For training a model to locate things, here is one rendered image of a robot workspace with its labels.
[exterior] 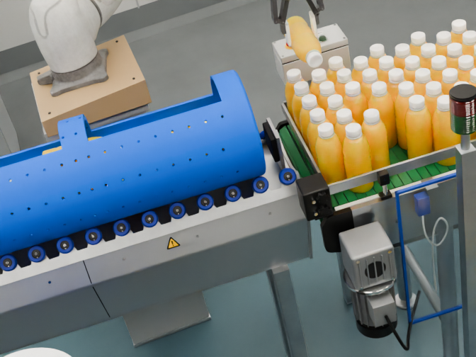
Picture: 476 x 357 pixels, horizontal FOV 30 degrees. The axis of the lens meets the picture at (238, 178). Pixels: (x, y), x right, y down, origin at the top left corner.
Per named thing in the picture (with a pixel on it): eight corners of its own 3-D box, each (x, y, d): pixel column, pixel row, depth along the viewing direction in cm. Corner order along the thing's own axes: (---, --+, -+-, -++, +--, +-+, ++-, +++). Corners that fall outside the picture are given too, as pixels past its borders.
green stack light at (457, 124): (445, 123, 204) (444, 105, 201) (472, 115, 205) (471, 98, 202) (457, 138, 199) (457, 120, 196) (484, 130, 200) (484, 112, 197)
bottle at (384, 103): (399, 135, 247) (393, 80, 235) (397, 151, 241) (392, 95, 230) (373, 136, 249) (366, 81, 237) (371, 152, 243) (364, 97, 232)
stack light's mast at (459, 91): (447, 144, 208) (444, 88, 198) (472, 136, 208) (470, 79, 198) (458, 159, 203) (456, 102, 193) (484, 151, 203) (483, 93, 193)
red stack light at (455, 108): (444, 105, 201) (443, 91, 199) (471, 97, 202) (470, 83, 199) (457, 120, 196) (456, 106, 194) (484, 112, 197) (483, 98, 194)
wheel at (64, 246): (54, 239, 228) (53, 239, 226) (71, 234, 228) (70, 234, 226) (59, 256, 228) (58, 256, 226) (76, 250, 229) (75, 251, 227)
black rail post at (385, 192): (378, 195, 229) (375, 171, 224) (389, 192, 229) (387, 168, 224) (381, 200, 227) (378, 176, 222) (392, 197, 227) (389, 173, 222)
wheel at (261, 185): (248, 178, 232) (249, 178, 230) (265, 173, 232) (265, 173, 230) (253, 195, 232) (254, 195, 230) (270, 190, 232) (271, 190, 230)
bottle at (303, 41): (289, 42, 244) (309, 76, 229) (275, 24, 240) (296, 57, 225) (310, 27, 243) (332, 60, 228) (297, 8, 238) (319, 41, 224)
